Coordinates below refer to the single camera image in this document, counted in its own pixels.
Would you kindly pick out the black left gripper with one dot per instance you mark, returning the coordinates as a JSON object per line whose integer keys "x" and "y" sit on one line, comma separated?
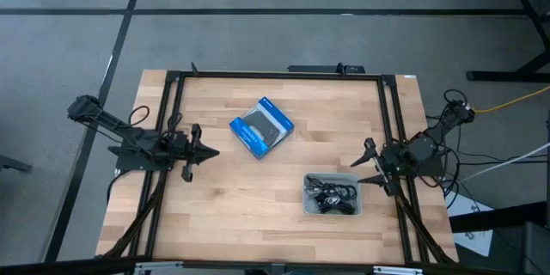
{"x": 185, "y": 150}

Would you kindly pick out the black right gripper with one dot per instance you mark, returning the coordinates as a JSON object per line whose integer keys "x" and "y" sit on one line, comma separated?
{"x": 389, "y": 161}

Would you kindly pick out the light grey plastic bin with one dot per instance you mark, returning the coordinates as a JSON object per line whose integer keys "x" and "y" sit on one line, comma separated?
{"x": 333, "y": 194}

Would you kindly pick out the black neighbouring table stand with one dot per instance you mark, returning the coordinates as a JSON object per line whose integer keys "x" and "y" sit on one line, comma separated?
{"x": 528, "y": 30}

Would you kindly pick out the white paper sheet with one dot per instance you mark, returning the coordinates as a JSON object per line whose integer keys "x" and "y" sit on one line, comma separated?
{"x": 472, "y": 227}

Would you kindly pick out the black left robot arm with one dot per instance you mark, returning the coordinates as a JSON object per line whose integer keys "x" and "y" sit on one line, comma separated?
{"x": 129, "y": 142}

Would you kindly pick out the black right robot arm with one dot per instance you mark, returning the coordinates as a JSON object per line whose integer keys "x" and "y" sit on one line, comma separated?
{"x": 425, "y": 148}

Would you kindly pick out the blue retail box with window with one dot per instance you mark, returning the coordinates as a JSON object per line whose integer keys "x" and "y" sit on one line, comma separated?
{"x": 262, "y": 126}

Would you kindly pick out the black aluminium table frame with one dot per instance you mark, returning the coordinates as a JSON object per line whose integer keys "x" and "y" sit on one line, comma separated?
{"x": 279, "y": 75}

